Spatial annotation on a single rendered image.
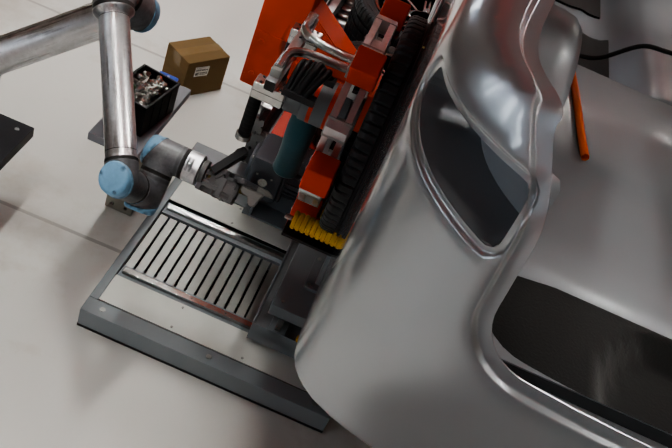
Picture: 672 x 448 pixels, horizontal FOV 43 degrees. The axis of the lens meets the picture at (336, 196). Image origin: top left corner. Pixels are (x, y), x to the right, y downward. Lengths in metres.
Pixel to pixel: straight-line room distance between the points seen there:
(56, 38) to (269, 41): 0.69
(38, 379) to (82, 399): 0.14
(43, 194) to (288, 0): 1.10
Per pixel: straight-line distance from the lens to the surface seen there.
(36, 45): 2.74
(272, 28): 2.90
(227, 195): 2.39
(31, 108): 3.54
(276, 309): 2.71
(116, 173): 2.29
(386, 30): 2.40
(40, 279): 2.90
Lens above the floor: 2.17
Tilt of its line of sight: 38 degrees down
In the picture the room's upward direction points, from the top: 24 degrees clockwise
